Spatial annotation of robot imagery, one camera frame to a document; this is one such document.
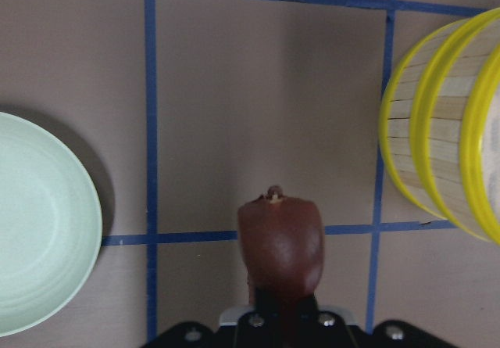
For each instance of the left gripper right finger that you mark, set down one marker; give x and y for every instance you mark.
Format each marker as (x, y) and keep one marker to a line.
(303, 321)

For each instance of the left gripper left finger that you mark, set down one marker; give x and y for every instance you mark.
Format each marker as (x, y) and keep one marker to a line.
(260, 327)

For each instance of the brown bun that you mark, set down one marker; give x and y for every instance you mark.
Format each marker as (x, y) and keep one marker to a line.
(282, 244)

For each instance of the yellow steamer basket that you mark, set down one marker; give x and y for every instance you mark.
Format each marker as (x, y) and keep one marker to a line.
(454, 127)
(395, 114)

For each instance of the light green plate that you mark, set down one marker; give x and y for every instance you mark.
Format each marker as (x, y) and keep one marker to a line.
(51, 225)

